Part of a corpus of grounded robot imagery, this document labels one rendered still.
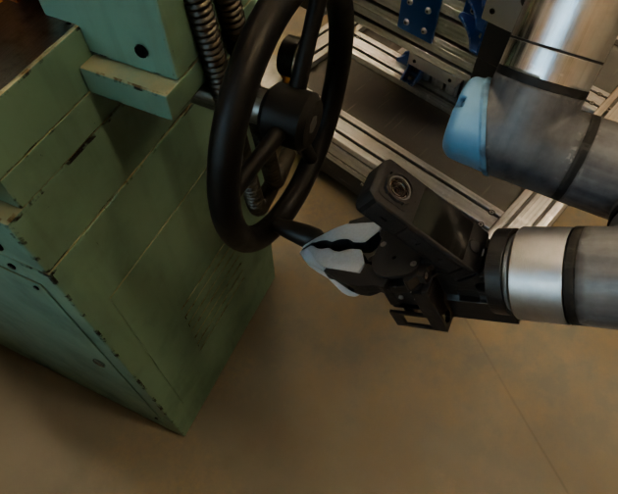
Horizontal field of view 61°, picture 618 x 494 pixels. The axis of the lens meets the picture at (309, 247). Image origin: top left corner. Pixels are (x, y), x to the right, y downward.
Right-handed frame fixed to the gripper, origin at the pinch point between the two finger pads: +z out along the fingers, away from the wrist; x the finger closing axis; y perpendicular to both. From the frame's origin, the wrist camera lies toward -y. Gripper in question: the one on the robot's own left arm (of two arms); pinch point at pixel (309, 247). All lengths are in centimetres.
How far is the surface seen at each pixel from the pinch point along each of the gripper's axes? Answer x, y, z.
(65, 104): -2.0, -21.9, 14.6
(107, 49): 2.9, -23.6, 10.9
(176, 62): 3.3, -20.6, 4.4
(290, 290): 29, 54, 52
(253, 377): 5, 55, 51
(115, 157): 0.6, -13.5, 19.4
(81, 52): 2.0, -24.4, 13.2
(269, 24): 4.3, -21.0, -6.0
